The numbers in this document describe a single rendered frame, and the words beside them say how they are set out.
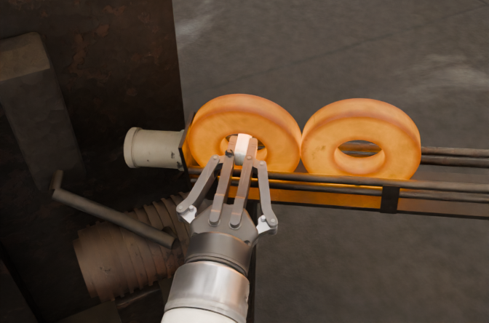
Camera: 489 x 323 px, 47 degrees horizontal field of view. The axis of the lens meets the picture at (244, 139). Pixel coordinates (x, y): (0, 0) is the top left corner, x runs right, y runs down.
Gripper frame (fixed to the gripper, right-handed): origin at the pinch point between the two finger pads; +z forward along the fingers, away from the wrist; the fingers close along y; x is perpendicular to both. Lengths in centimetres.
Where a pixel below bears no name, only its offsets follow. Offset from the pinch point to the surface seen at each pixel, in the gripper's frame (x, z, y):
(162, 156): -2.9, -2.5, -11.3
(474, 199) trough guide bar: -1.9, -3.6, 30.8
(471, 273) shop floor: -74, 24, 53
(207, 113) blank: 5.3, -0.6, -4.8
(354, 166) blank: -2.4, -0.3, 15.3
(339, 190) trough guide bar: -3.6, -3.7, 13.7
